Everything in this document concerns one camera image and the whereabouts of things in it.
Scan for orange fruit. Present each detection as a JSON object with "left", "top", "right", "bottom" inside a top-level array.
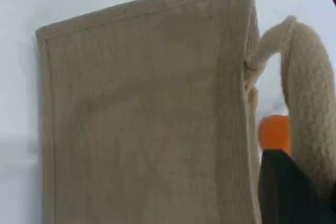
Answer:
[{"left": 259, "top": 115, "right": 291, "bottom": 154}]

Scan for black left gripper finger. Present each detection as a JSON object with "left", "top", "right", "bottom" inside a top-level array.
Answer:
[{"left": 258, "top": 148, "right": 336, "bottom": 224}]

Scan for brown jute tote bag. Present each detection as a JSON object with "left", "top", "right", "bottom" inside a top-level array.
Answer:
[{"left": 35, "top": 0, "right": 336, "bottom": 224}]

